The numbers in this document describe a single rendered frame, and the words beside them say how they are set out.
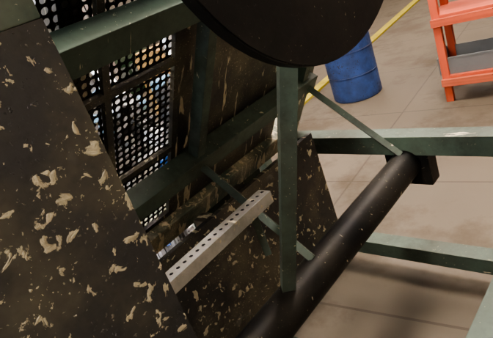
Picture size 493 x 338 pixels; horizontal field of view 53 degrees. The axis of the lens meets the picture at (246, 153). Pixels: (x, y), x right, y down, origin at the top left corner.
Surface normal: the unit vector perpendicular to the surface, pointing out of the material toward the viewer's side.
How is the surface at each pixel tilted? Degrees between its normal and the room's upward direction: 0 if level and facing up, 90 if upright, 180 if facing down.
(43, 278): 90
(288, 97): 104
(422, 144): 90
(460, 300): 0
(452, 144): 90
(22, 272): 90
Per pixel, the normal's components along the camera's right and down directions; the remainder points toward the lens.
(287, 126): 0.13, 0.56
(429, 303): -0.33, -0.88
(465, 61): -0.47, 0.47
